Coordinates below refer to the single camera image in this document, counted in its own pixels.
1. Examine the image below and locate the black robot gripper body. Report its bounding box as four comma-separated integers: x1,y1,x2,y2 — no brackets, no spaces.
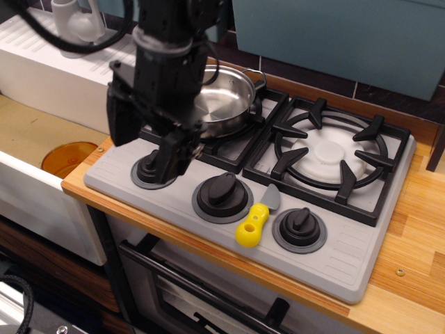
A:
110,29,209,131

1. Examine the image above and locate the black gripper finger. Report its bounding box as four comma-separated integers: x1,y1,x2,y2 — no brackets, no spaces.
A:
106,83,146,146
154,120,205,184

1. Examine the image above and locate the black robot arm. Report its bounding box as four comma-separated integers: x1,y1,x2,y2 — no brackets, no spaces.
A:
106,1,223,184

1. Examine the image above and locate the stainless steel pot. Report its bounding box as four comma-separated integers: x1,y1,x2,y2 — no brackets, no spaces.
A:
194,65,267,139

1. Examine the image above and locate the black left stove knob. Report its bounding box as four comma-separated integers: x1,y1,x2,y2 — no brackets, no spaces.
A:
131,150,177,191

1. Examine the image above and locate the black stove knob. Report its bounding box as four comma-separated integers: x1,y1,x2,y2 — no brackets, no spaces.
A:
192,172,253,224
272,207,327,255
131,150,177,191

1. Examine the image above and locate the black middle stove knob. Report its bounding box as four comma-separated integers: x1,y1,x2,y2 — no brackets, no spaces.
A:
192,172,253,224

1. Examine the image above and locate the white toy sink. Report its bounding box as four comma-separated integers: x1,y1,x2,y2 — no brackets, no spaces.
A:
1,16,136,266

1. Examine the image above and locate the orange plastic bowl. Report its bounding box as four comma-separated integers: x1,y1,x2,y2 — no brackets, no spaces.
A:
41,141,98,179

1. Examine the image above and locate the black left burner grate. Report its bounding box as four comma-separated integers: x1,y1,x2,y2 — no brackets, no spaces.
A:
138,86,290,175

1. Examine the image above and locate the black burner grate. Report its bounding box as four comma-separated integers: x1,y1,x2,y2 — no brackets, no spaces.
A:
138,86,290,175
243,97,412,226

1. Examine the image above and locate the grey toy faucet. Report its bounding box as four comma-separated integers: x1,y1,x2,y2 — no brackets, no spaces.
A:
51,0,106,47

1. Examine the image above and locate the grey toy stove top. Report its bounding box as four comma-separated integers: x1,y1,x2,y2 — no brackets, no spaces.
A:
84,89,416,303

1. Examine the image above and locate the black right stove knob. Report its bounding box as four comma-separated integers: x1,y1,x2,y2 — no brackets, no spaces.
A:
272,207,327,255

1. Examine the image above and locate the white burner cap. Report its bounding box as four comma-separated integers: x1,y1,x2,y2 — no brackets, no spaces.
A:
291,127,367,184

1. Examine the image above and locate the black right burner grate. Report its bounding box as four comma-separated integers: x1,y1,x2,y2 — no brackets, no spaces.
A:
243,97,412,226

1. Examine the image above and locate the teal box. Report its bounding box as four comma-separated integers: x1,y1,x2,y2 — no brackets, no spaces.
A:
233,0,444,100

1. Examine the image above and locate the black braided cable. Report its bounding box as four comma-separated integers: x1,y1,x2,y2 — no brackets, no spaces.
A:
13,0,135,55

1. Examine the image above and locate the yellow handled toy knife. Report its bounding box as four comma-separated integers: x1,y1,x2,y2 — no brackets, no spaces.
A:
234,184,281,248

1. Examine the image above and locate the oven door with black handle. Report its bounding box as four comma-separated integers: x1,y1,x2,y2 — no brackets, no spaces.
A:
118,240,286,333

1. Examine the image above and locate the black cable bottom left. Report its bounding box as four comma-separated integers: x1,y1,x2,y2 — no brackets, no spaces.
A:
0,274,35,334

